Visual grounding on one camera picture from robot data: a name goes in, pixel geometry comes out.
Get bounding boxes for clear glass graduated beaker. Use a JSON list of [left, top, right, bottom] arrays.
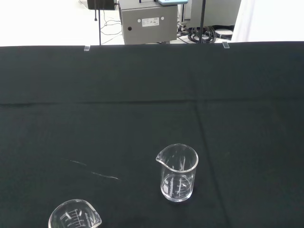
[[48, 199, 102, 228]]

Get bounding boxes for black bench cloth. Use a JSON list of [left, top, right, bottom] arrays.
[[0, 41, 304, 228]]

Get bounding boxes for grey metal cabinet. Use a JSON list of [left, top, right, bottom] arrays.
[[118, 0, 179, 45]]

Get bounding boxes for thin black stand pole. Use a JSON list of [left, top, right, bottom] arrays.
[[94, 0, 102, 46]]

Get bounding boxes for thick black stand pole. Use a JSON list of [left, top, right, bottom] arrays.
[[199, 0, 206, 44]]

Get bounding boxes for blue and white device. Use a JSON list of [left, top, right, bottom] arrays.
[[157, 0, 190, 5]]

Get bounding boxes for black box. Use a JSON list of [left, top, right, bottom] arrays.
[[87, 0, 119, 11]]

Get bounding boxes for thin black floor cable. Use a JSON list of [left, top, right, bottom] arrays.
[[100, 10, 123, 37]]

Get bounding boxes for black cable bundle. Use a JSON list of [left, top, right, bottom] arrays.
[[177, 23, 235, 45]]

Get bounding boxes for large grey enclosure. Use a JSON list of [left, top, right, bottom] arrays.
[[178, 0, 242, 27]]

